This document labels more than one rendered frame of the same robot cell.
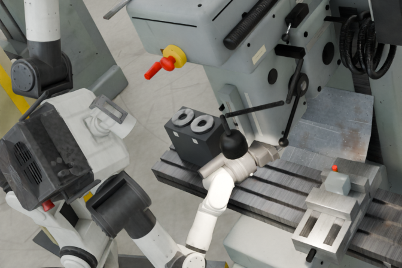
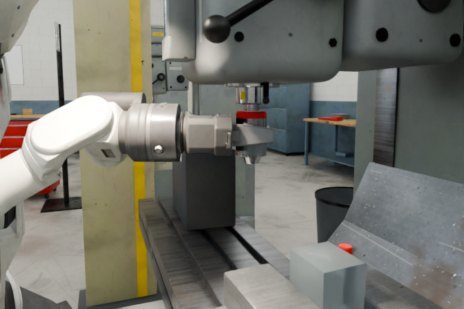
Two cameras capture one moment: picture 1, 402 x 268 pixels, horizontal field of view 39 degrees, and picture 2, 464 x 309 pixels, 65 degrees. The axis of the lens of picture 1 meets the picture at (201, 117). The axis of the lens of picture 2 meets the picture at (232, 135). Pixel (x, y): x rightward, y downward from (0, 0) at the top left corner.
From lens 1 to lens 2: 1.46 m
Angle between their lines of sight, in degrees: 36
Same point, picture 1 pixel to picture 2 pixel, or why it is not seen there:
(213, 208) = (30, 142)
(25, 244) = (72, 292)
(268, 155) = (212, 131)
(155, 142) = not seen: hidden behind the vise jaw
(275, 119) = not seen: outside the picture
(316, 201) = (243, 285)
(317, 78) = (385, 5)
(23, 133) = not seen: outside the picture
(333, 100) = (423, 198)
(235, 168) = (132, 111)
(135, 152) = not seen: hidden behind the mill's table
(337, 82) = (442, 164)
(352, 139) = (435, 283)
